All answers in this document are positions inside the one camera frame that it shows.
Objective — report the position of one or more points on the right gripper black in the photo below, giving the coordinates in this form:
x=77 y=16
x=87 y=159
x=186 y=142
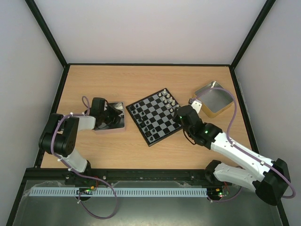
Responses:
x=178 y=115

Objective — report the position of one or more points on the black aluminium frame rail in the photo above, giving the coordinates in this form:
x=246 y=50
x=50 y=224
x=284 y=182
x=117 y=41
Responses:
x=194 y=177

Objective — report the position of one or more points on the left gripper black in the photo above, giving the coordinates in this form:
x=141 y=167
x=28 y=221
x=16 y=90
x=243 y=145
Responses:
x=115 y=112

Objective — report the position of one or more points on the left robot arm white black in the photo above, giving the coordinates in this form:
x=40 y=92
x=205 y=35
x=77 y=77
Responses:
x=60 y=133

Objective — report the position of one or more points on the yellow empty tin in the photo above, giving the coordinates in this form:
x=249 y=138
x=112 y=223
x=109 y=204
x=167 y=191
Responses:
x=213 y=98

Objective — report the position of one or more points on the black grey chess board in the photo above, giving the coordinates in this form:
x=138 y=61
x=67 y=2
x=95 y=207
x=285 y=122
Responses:
x=157 y=114

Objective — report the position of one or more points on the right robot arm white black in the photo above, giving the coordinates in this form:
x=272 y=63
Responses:
x=268 y=178

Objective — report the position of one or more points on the pink tin with black pieces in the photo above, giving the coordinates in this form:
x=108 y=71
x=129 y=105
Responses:
x=119 y=126

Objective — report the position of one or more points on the light blue cable duct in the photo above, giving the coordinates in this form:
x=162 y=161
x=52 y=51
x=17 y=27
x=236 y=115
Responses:
x=120 y=192

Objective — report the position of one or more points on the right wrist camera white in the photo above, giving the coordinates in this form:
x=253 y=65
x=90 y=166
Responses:
x=196 y=104

